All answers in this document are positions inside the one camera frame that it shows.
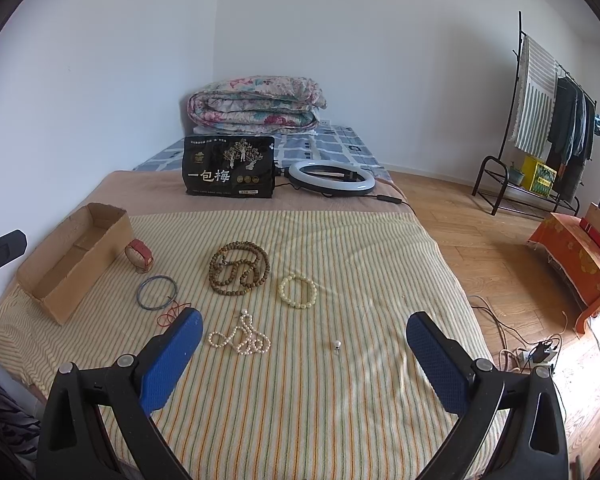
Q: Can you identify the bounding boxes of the red string cord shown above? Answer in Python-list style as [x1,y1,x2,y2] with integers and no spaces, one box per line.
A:
[157,296,194,328]

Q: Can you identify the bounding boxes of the white pearl necklace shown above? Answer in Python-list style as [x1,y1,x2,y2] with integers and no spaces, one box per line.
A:
[206,309,272,359]

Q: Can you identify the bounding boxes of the brown wooden bead necklace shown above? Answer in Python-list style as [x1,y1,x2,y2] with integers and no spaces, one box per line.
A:
[208,239,272,297]

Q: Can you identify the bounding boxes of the cream bead bracelet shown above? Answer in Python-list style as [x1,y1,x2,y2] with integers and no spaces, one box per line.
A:
[278,273,318,310]

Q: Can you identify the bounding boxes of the white power strip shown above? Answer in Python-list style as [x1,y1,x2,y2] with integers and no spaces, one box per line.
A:
[514,338,562,373]

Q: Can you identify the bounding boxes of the open cardboard box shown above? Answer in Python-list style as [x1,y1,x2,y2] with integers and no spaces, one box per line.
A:
[16,203,133,325]

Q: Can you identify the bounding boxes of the striped yellow bed blanket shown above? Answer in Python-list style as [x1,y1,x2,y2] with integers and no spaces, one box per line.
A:
[0,211,489,479]

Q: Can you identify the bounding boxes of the brown bed cover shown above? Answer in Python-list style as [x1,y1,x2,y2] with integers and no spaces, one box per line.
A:
[83,170,413,216]

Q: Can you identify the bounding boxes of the black clothes rack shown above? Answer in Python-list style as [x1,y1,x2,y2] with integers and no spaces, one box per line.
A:
[471,28,600,218]

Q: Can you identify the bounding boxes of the black snack bag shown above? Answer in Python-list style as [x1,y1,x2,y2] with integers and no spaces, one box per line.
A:
[182,134,276,198]

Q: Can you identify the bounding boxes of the yellow crate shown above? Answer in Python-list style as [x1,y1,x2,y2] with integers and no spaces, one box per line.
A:
[520,155,557,197]

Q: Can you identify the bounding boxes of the striped hanging towel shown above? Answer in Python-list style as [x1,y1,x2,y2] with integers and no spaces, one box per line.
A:
[508,35,558,158]

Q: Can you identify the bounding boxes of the blue checkered bed sheet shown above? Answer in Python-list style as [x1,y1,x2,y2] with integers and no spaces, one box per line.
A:
[134,122,391,181]

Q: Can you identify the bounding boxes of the dark hanging clothes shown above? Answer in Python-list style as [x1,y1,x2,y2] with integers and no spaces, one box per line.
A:
[546,77,600,203]

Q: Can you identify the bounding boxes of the folded floral quilt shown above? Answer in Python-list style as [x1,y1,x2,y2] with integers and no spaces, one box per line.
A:
[186,76,327,134]

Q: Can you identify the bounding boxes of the red strap wristwatch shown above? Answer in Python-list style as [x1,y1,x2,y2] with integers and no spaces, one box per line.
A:
[124,238,154,273]

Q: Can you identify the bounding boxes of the ring light black cable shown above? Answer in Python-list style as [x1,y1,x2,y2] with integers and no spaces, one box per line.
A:
[272,167,412,207]

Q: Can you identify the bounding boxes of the white ring light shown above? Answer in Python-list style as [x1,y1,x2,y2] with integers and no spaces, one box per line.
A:
[285,160,376,197]

